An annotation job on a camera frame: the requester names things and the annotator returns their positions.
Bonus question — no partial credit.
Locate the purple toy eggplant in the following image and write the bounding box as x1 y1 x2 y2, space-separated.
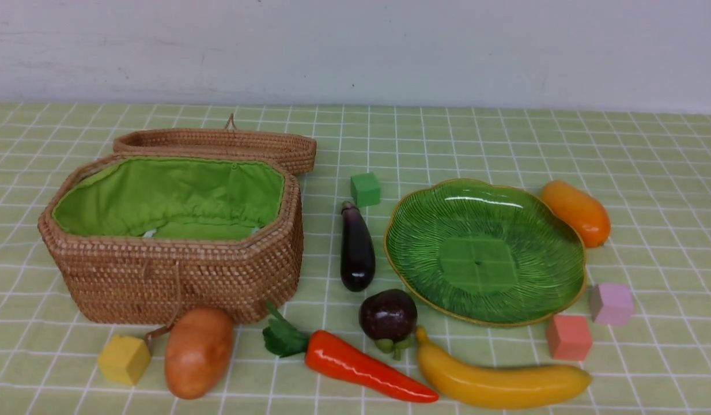
340 201 376 292

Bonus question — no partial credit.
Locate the dark purple toy mangosteen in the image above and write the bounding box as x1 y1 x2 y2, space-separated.
358 289 418 360

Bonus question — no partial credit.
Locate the red toy chili pepper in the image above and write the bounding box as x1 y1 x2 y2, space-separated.
262 300 439 403

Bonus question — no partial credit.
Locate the brown toy potato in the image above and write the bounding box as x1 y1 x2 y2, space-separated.
164 307 234 400

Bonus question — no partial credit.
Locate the yellow toy banana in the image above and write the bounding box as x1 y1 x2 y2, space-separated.
414 326 592 410

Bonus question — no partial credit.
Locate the orange toy mango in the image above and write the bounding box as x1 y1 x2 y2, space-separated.
540 180 611 248

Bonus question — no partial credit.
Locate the green foam cube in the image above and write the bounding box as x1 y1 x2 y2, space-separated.
350 172 381 208

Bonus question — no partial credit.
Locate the woven wicker basket lid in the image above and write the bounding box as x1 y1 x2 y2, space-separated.
114 116 317 175

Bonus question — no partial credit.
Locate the green glass leaf plate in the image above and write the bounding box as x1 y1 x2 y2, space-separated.
383 178 588 327

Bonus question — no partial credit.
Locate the green fabric basket liner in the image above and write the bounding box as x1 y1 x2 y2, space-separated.
52 157 285 240

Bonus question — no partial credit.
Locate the red foam cube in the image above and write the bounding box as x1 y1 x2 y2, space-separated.
546 314 593 361

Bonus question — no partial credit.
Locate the woven wicker basket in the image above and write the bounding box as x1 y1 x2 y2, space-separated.
37 153 304 324

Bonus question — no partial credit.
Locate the pink foam cube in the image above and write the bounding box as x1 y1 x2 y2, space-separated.
589 283 635 326

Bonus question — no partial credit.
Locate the yellow foam block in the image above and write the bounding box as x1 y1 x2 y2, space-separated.
97 333 151 386

